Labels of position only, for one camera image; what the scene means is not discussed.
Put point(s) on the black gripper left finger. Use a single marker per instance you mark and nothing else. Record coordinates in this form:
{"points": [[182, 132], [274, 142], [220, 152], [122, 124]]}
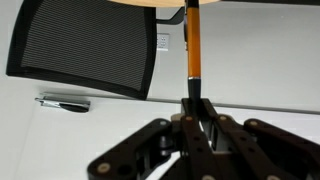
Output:
{"points": [[195, 150]]}

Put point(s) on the orange and black pen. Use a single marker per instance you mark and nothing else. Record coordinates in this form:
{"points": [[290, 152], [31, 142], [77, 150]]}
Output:
{"points": [[193, 50]]}

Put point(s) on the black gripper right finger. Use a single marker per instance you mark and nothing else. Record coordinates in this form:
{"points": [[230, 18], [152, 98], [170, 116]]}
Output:
{"points": [[240, 146]]}

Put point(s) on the black silver pen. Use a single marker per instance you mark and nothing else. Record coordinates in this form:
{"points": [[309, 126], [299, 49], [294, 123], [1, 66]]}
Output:
{"points": [[53, 103]]}

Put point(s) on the white wall outlet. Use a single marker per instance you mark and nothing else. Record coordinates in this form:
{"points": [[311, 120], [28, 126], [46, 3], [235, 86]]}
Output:
{"points": [[163, 41]]}

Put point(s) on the large black mesh office chair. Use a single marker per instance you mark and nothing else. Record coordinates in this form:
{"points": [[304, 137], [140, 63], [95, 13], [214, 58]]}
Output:
{"points": [[83, 43]]}

